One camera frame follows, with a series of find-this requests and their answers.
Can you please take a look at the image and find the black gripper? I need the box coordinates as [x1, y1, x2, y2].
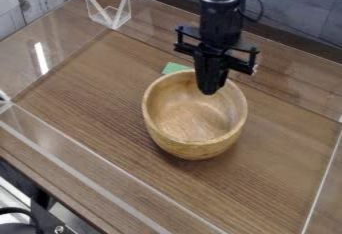
[174, 26, 260, 95]

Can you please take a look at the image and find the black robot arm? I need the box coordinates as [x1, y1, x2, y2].
[174, 0, 264, 95]

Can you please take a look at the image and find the green flat object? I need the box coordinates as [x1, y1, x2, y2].
[162, 62, 190, 75]

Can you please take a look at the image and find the wooden bowl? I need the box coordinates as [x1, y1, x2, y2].
[142, 70, 249, 160]

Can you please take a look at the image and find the clear acrylic tray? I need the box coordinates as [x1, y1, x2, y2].
[0, 0, 342, 234]

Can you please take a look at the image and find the clear acrylic corner bracket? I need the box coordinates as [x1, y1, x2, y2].
[86, 0, 131, 30]

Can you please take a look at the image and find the black metal mount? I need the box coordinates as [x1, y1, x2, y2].
[31, 201, 78, 234]

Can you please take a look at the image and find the black cable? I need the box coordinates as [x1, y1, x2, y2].
[0, 206, 42, 226]

